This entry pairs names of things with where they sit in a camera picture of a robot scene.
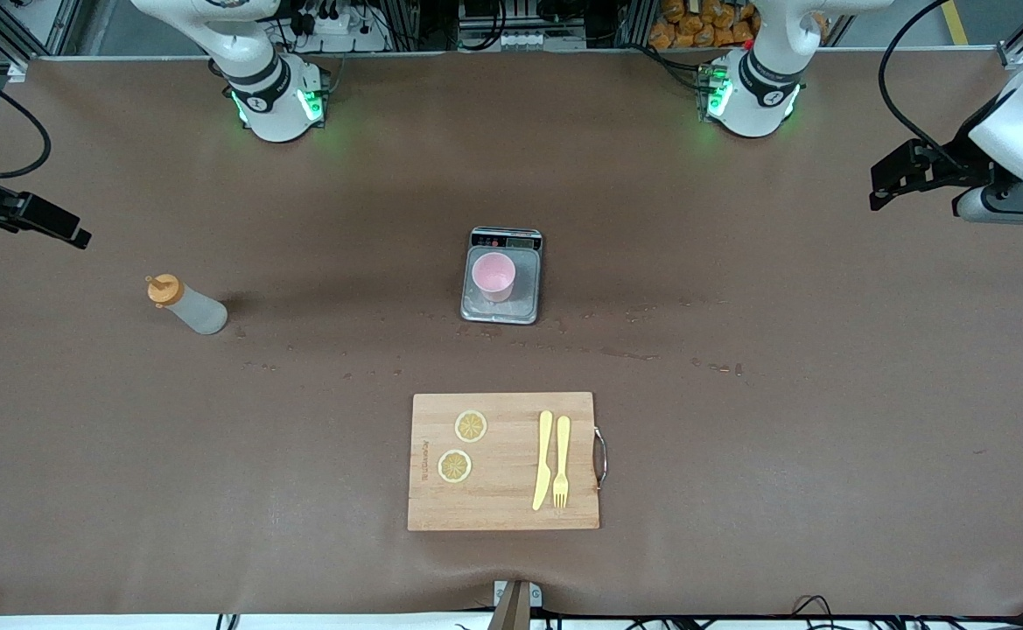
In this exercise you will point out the silver digital kitchen scale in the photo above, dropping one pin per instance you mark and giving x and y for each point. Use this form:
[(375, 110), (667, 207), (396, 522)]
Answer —
[(524, 302)]

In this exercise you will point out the yellow plastic fork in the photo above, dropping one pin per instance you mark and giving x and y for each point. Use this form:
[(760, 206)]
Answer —
[(562, 446)]

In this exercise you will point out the yellow plastic knife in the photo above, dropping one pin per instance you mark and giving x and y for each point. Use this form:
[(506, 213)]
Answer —
[(543, 464)]

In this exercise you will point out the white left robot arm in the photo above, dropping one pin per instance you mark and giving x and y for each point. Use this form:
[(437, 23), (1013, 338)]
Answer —
[(760, 105)]

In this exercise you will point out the long white power strip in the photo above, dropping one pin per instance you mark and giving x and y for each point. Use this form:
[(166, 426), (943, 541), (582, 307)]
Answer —
[(520, 39)]

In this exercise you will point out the dark equipment rack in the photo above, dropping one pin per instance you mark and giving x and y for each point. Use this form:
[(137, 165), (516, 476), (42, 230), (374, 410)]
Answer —
[(476, 13)]

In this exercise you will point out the grey metal clamp bracket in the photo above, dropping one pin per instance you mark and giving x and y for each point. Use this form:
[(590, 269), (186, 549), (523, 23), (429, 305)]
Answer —
[(517, 608)]

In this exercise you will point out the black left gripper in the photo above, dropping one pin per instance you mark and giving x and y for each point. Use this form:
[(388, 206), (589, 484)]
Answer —
[(956, 166)]

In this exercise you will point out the orange snack packet pile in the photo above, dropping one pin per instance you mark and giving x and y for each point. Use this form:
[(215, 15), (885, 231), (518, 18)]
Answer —
[(704, 26)]

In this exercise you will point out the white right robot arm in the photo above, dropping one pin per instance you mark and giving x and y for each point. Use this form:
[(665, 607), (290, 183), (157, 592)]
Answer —
[(279, 118)]

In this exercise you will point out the white power strip black plugs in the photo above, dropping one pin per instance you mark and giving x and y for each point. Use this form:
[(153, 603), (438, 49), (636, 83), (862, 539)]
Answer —
[(362, 41)]

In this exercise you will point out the pink plastic cup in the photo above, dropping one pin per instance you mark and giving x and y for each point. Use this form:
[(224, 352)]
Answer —
[(492, 273)]

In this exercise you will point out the yellow lemon slice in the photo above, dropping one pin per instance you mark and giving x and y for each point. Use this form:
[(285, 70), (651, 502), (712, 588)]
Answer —
[(455, 465), (471, 426)]

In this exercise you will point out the translucent squeeze bottle orange cap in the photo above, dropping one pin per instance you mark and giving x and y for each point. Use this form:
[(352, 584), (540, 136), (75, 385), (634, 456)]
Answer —
[(200, 313)]

